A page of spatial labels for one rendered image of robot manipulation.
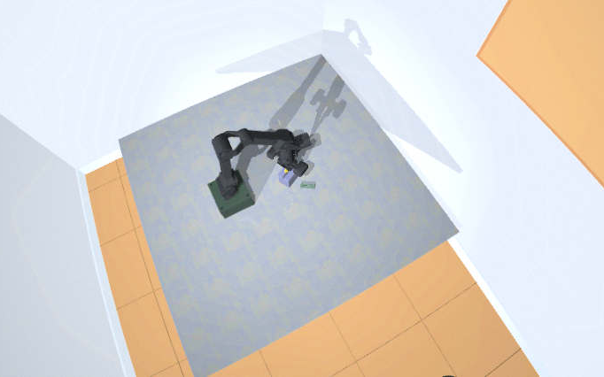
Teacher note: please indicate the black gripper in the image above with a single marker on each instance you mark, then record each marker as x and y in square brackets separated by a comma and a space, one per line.
[288, 163]

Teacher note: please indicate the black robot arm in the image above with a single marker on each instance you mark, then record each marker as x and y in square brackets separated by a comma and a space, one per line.
[283, 141]

